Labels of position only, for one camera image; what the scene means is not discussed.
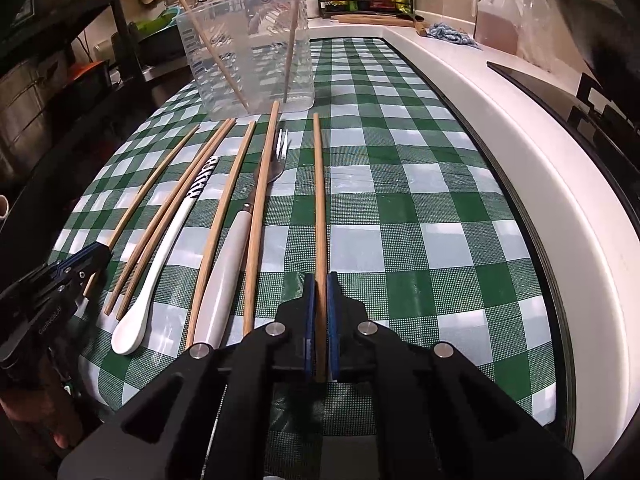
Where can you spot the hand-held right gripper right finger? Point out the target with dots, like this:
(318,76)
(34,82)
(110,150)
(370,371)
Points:
(332,330)

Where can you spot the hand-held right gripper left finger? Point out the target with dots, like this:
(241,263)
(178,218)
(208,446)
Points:
(310,330)

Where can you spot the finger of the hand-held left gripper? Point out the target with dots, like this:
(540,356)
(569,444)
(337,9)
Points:
(77,280)
(82,256)

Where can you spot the wooden chopstick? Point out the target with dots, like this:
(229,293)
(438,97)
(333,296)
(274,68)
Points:
(227,210)
(254,260)
(161,246)
(210,47)
(294,35)
(150,187)
(150,245)
(319,210)

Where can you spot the clear plastic container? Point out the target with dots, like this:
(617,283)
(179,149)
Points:
(260,75)

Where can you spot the person's left hand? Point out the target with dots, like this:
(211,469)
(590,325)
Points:
(30,420)

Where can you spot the green checkered tablecloth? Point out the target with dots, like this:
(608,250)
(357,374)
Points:
(400,210)

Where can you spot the large stainless steel pot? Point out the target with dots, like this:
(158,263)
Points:
(20,110)

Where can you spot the orange container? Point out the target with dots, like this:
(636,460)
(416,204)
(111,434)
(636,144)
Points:
(87,67)

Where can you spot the black cooking pot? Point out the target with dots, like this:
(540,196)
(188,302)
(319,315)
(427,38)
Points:
(160,47)

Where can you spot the black metal shelf rack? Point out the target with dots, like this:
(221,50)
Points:
(117,20)

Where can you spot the green plastic colander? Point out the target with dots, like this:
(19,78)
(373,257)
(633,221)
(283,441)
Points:
(155,22)

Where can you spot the round wooden cutting board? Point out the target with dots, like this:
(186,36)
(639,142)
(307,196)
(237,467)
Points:
(360,18)

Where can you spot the blue knitted cloth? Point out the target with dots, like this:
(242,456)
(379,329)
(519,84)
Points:
(452,35)

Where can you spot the black glass cooktop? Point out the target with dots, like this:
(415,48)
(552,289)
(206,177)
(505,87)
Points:
(550,95)

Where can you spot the plastic jug with brown liquid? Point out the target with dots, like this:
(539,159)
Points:
(497,20)

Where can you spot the clear empty plastic bottle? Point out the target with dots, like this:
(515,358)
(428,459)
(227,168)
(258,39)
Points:
(537,35)

